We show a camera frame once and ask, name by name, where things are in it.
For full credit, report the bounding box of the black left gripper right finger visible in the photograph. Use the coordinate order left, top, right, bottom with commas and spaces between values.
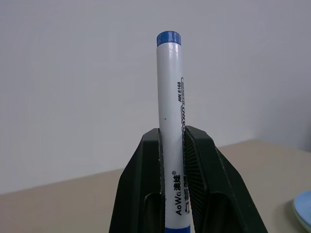
183, 125, 269, 233

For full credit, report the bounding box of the blue capped whiteboard marker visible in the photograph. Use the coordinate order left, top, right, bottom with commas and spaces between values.
155, 30, 195, 233

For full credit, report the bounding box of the light blue plate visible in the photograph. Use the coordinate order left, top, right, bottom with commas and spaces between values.
291, 190, 311, 233

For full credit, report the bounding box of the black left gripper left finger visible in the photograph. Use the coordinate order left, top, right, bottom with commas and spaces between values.
106, 128, 168, 233

